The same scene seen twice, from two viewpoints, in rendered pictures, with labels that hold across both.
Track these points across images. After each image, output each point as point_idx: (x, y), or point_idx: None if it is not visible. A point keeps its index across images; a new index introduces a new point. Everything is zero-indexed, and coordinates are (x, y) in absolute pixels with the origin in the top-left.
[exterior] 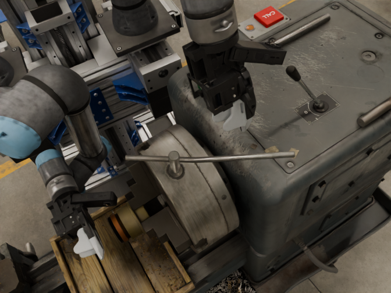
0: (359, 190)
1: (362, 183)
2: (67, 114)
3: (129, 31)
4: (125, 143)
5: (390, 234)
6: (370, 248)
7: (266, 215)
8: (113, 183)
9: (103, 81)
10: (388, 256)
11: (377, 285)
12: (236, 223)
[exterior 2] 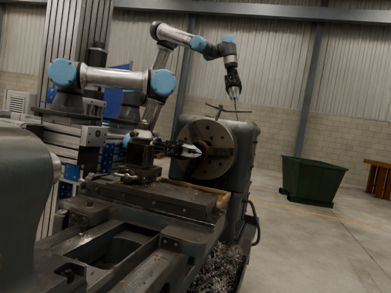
0: (249, 184)
1: (248, 183)
2: (161, 101)
3: (133, 117)
4: None
5: (250, 281)
6: (248, 289)
7: (249, 139)
8: None
9: (117, 140)
10: (258, 289)
11: None
12: (237, 152)
